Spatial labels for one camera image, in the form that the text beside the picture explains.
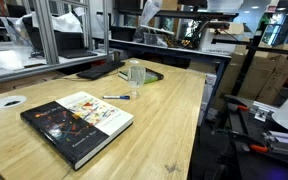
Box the white plastic cover sheet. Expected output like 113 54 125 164
15 12 84 34

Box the clear wine glass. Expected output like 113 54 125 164
127 64 147 100

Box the green black hardcover book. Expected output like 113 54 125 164
117 67 165 85

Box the black camera stand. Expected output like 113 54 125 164
211 21 288 98

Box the grey top shelf bench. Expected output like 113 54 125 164
0 41 109 86

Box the black laptop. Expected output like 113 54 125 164
22 16 99 60

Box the thin aluminium frame post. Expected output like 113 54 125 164
101 0 110 56

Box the black computer keyboard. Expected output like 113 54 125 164
75 60 126 81

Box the brown cardboard box stack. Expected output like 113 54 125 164
213 43 288 108

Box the white cardboard box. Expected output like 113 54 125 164
198 30 239 56

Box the silver aluminium corner bracket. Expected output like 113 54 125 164
249 100 279 123

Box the silver aluminium extrusion bar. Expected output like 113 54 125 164
263 130 288 158

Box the clear plastic bag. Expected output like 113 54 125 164
133 0 164 43

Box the blue white marker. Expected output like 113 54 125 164
102 94 131 101

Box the wide aluminium frame post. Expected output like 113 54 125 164
33 0 60 66

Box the orange handled black clamp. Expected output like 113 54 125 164
222 94 252 113
213 128 270 154

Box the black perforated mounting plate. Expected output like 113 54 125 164
226 102 288 169

